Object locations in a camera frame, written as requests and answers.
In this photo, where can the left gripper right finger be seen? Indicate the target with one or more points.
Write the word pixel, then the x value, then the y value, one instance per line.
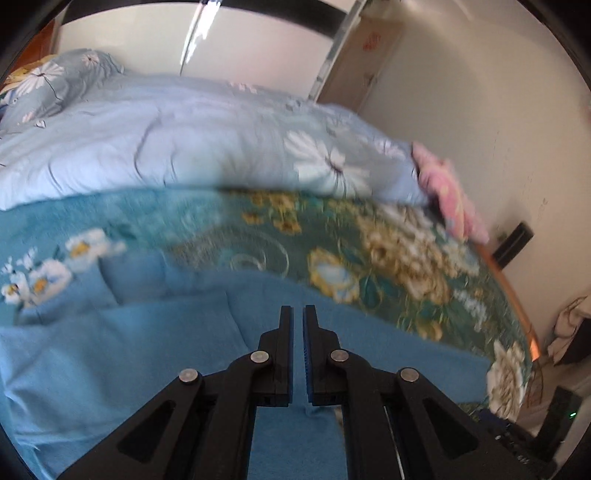
pixel 398 425

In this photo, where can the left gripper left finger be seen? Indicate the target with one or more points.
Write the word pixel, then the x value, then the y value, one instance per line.
pixel 199 426

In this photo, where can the blue fleece garment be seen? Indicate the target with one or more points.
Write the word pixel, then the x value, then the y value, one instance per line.
pixel 78 365

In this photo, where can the floral plush bed blanket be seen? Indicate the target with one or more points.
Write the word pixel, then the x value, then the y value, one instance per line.
pixel 394 262

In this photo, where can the pink floral quilt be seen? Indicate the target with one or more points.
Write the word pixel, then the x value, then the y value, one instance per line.
pixel 438 178

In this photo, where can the light blue floral duvet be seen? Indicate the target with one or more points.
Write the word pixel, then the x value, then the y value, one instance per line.
pixel 159 131

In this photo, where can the grey floral pillow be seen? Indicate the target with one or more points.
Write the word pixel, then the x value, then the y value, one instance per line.
pixel 55 85

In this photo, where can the wooden door with red sign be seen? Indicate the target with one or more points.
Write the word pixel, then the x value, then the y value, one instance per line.
pixel 360 63

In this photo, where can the white black sliding wardrobe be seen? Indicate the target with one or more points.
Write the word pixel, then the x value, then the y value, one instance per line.
pixel 281 45

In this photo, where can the black speaker by wall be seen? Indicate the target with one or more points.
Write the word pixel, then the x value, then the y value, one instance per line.
pixel 512 245

